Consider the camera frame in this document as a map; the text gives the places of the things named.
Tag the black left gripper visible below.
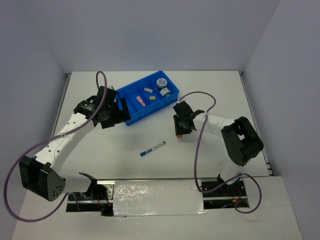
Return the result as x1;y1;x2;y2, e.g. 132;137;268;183
100;97;131;130

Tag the pink translucent case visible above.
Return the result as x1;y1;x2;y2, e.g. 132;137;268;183
136;96;146;108

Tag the white foil covered panel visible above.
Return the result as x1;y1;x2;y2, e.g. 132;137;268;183
113;180;206;217

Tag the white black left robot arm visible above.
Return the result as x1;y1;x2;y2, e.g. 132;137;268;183
19;86;131;202

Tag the grey eraser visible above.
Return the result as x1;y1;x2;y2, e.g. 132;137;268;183
143;87;153;93

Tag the blue plastic compartment tray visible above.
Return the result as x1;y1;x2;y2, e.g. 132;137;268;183
117;70;180;126

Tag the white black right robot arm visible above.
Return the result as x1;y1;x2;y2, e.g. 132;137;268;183
173;101;264;196

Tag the blue slime jar printed lid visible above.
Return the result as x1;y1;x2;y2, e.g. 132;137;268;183
156;77;168;89

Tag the blue white marker pen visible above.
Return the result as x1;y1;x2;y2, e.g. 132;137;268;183
140;141;166;157

